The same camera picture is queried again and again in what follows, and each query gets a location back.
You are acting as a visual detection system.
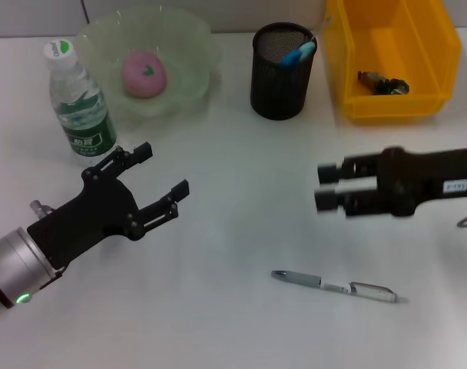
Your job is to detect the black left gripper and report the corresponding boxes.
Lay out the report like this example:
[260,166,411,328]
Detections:
[27,141,190,270]

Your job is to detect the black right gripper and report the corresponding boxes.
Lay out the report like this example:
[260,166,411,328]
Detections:
[313,145,467,219]

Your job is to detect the clear water bottle green label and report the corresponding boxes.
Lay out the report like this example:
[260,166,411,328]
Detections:
[42,38,121,168]

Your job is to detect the green plastic wrapper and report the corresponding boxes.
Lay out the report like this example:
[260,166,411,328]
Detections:
[356,70,411,96]

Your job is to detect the pink round ball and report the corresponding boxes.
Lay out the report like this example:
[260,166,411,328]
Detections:
[121,50,168,99]

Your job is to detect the white silver ballpoint pen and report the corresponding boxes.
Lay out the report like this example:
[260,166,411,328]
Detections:
[270,270,409,305]

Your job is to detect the blue scissors with sheath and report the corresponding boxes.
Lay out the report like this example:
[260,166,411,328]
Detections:
[281,41,317,66]

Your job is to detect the transparent plastic ruler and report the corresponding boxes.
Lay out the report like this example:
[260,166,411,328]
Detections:
[310,14,333,43]

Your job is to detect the black mesh pen holder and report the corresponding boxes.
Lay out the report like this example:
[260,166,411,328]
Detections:
[250,22,318,121]

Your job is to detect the translucent green fruit bowl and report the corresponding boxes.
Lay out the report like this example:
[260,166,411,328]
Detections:
[74,5,224,130]

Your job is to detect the yellow plastic storage bin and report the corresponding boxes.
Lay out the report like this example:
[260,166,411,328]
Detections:
[322,0,463,125]

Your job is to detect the left gripper cable with connector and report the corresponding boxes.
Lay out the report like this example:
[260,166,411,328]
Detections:
[29,199,65,291]

